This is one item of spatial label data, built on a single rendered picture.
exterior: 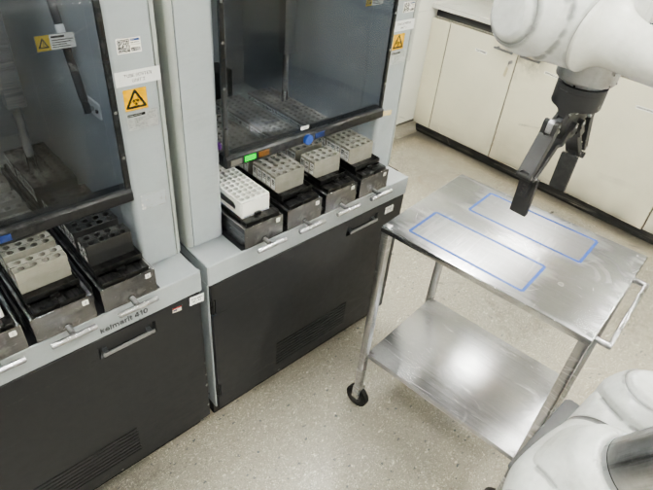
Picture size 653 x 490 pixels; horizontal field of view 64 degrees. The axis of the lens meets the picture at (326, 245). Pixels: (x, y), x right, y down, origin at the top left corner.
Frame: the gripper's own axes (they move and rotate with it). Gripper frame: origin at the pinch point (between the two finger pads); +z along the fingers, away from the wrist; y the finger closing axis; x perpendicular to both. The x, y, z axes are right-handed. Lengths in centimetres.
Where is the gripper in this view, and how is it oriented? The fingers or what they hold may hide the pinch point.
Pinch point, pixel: (539, 194)
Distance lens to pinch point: 100.3
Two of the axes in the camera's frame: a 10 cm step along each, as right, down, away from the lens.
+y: 7.4, -3.6, 5.7
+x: -6.7, -4.9, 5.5
